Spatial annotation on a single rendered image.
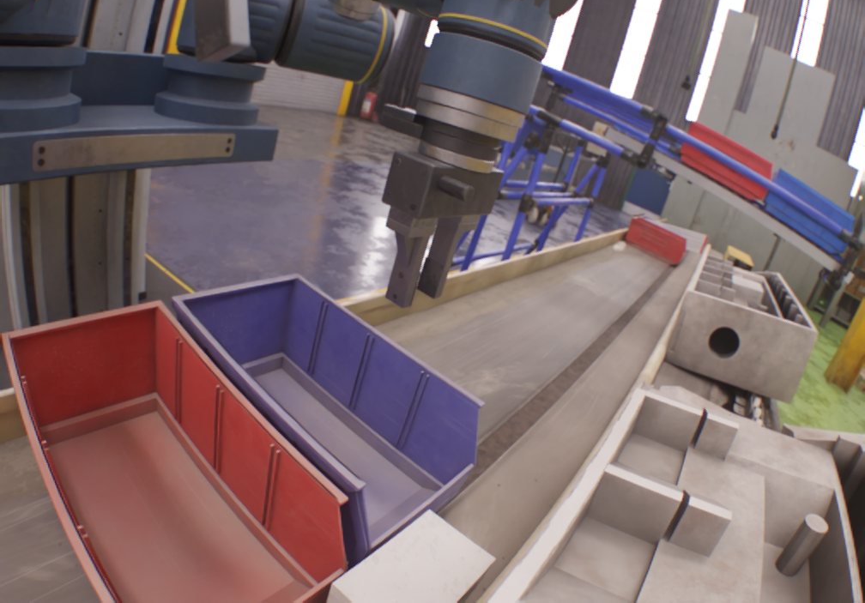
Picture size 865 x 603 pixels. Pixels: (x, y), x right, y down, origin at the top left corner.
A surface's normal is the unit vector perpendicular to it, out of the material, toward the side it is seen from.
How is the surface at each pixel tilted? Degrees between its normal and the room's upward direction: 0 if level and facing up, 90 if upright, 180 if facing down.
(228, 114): 90
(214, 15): 92
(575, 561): 10
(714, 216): 90
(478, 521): 0
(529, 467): 0
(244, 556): 0
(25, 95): 90
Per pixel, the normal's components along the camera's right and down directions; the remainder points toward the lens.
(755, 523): 0.14, -0.95
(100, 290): 0.84, 0.40
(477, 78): -0.11, 0.35
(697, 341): -0.58, 0.15
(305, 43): 0.34, 0.74
